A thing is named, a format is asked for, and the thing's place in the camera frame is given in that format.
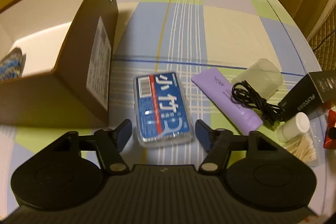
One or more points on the purple cream tube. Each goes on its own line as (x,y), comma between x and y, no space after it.
(219,90)

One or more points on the blue floss pick box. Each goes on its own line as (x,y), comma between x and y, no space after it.
(161,111)

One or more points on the small white bottle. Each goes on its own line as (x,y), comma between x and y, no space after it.
(299,124)

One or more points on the striped knitted sock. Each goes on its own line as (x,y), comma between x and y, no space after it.
(12,65)

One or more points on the red snack packet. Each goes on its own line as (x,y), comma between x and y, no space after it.
(330,138)

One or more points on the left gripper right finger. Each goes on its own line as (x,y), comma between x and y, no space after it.
(218,143)

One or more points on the black shaver box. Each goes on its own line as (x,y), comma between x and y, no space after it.
(313,95)

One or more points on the translucent plastic cup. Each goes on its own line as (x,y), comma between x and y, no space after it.
(263,76)

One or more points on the brown cardboard shoe box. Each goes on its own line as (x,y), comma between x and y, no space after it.
(67,46)

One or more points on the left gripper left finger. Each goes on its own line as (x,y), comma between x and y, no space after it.
(108,144)

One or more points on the cotton swab bag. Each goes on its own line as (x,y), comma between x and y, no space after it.
(308,147)

